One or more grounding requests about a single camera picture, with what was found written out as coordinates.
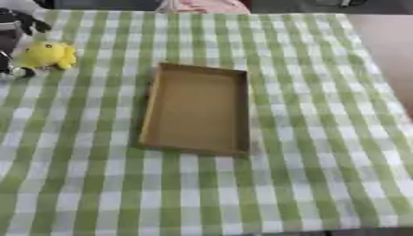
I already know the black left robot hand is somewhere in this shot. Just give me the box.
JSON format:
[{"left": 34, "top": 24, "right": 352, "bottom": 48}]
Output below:
[{"left": 0, "top": 7, "right": 53, "bottom": 81}]

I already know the brown cardboard box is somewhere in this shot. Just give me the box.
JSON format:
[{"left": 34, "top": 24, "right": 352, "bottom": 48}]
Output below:
[{"left": 136, "top": 62, "right": 252, "bottom": 157}]

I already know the yellow soft toy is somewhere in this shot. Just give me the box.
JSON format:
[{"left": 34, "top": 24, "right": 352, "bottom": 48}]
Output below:
[{"left": 16, "top": 41, "right": 81, "bottom": 71}]

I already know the pink and white bag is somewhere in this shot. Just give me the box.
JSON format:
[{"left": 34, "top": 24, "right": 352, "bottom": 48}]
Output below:
[{"left": 156, "top": 0, "right": 252, "bottom": 15}]

